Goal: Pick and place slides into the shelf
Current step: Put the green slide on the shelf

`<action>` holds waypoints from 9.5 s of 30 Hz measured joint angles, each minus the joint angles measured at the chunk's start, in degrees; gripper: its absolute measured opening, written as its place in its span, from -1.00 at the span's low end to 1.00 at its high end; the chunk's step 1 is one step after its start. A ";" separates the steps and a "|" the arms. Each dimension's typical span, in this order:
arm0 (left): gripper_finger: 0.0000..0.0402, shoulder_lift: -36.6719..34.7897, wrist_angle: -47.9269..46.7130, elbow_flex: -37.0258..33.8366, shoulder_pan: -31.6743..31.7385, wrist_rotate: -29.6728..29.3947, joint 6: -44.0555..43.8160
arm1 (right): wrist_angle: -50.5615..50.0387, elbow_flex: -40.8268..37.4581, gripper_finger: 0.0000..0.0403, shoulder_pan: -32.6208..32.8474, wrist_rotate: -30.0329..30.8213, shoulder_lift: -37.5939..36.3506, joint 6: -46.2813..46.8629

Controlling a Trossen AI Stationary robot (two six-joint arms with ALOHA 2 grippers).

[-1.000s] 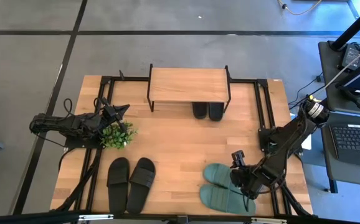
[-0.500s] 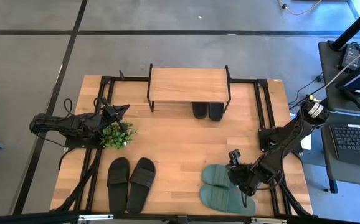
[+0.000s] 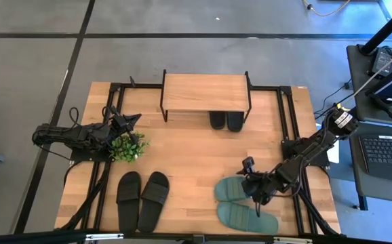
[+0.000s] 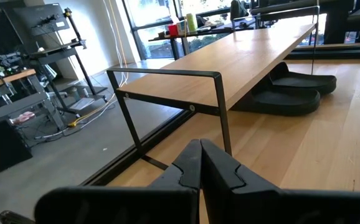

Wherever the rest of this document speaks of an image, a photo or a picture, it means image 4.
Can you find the black rubber slide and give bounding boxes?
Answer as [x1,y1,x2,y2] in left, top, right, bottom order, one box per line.
[268,61,338,96]
[232,77,321,117]

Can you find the black monitor cart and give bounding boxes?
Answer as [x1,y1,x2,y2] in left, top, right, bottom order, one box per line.
[2,2,109,118]

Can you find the wooden shelf black metal frame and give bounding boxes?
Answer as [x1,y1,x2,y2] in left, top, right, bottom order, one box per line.
[106,5,321,171]

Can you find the wooden-top workbench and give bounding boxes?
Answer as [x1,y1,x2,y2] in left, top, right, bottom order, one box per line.
[0,68,37,93]

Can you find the red cup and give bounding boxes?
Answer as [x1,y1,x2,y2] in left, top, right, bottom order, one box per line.
[167,23,180,38]

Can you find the yellow-green spool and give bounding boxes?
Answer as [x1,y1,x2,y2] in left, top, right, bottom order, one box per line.
[185,12,199,34]

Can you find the black aluminium table frame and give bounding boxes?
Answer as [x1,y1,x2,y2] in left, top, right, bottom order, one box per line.
[79,42,360,187]

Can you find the black window-side table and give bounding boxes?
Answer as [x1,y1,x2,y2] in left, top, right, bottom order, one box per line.
[148,18,257,60]

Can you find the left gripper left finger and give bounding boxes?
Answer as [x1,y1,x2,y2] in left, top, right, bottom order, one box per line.
[35,139,202,224]

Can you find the yellow extension cable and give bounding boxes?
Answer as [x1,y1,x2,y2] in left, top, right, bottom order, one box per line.
[67,91,120,129]

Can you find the dark grey monitor desk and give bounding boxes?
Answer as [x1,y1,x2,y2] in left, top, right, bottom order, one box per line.
[250,0,324,16]

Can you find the pink cloth bundle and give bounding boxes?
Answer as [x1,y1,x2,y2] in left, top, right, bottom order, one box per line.
[11,111,37,126]

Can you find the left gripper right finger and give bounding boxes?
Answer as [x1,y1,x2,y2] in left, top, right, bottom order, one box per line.
[200,139,360,224]

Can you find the dark office chair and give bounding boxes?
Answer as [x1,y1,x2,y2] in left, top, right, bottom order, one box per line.
[229,0,250,21]

